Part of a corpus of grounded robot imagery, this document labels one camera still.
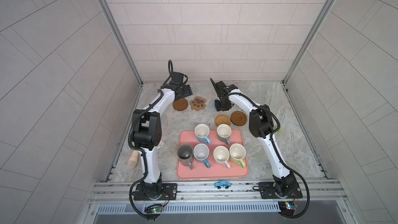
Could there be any blue knitted round coaster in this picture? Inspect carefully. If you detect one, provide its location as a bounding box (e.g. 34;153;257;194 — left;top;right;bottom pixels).
209;100;217;112

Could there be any white mug blue handle rear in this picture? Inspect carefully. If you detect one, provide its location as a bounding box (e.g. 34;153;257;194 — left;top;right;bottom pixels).
194;123;211;145

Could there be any dark grey mug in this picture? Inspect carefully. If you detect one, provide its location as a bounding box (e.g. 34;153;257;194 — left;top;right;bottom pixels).
177;144;194;170

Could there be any right circuit board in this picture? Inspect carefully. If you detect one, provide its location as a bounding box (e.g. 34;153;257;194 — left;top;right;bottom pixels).
278;202;299;217

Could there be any beige wooden cylinder object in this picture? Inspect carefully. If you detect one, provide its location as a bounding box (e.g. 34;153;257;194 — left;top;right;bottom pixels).
126;150;140;169

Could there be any aluminium mounting rail frame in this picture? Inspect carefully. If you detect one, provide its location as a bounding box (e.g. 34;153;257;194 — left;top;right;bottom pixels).
88;178;348;206

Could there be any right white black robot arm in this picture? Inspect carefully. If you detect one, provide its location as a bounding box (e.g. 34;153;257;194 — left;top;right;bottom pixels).
210;79;310;219

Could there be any small blue toy car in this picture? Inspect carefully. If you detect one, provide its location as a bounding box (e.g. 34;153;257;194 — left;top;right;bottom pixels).
214;180;231;189

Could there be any grey mug blue handle front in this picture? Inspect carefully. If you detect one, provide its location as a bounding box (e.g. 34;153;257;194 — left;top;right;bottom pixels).
193;144;210;169

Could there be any pink rectangular tray mat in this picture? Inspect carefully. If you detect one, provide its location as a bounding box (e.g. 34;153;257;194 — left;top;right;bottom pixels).
176;129;249;179

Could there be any woven rattan round coaster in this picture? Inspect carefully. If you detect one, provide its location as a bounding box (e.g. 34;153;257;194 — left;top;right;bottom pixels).
215;115;232;127

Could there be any white mug green handle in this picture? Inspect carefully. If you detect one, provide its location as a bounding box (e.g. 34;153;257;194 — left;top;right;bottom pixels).
229;144;246;169

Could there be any brown wooden round coaster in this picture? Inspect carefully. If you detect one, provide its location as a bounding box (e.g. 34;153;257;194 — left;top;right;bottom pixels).
173;99;189;111
230;111;248;126

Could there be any circuit board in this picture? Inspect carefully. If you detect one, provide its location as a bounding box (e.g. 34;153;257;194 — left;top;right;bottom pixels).
278;202;299;217
145;204;164;214

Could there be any left circuit board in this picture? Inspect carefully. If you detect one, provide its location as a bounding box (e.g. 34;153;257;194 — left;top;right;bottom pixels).
145;204;164;214

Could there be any pink small object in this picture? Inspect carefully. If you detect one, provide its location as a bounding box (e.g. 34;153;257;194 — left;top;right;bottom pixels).
157;140;164;148

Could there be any cork paw print coaster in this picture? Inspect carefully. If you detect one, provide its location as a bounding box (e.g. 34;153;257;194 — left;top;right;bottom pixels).
189;96;206;111

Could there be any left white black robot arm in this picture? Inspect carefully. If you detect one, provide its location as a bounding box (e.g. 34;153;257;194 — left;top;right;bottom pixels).
128;72;192;199

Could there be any white mug pink handle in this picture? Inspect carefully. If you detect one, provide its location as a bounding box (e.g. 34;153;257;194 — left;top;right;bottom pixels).
213;146;231;170

